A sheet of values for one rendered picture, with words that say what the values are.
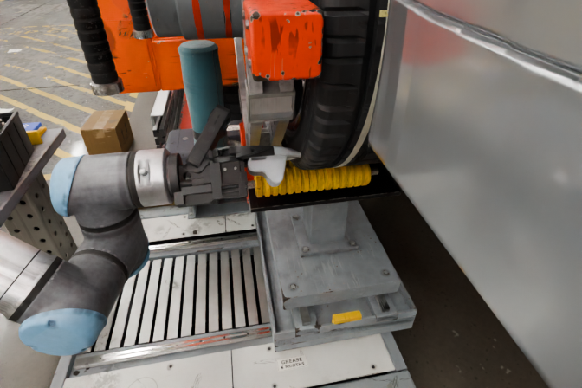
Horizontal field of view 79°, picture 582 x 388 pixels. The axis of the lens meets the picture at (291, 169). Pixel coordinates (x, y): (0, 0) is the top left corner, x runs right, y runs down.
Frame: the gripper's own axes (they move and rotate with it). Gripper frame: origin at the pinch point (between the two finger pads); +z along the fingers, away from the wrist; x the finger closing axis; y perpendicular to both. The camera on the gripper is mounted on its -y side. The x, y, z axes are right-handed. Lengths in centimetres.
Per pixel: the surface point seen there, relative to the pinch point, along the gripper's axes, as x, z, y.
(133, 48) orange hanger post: -44, -36, -47
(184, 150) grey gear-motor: -48, -24, -15
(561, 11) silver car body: 46.1, 4.8, 6.2
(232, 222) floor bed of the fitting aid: -73, -13, 6
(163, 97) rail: -83, -36, -48
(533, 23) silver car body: 44.6, 4.8, 5.8
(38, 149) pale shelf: -45, -63, -18
